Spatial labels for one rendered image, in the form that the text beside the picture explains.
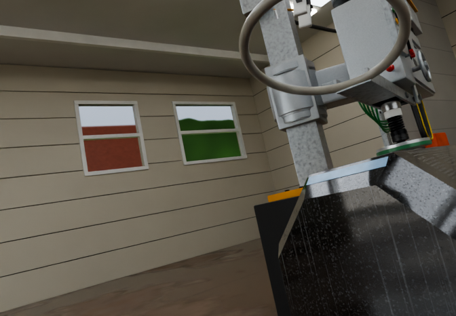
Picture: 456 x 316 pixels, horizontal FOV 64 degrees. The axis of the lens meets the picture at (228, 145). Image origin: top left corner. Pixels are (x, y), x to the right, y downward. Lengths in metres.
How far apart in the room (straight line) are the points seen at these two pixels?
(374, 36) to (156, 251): 6.31
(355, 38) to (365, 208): 0.86
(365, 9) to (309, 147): 0.86
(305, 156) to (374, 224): 1.18
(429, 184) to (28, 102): 6.81
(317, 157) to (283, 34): 0.80
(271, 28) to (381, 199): 1.62
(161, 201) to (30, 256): 2.43
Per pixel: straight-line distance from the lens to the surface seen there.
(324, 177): 1.27
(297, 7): 0.93
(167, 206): 7.57
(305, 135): 2.25
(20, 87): 7.41
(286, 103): 2.23
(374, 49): 1.71
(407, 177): 1.12
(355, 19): 1.78
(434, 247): 1.07
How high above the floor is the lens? 0.74
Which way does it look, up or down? 10 degrees up
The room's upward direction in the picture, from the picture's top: 12 degrees counter-clockwise
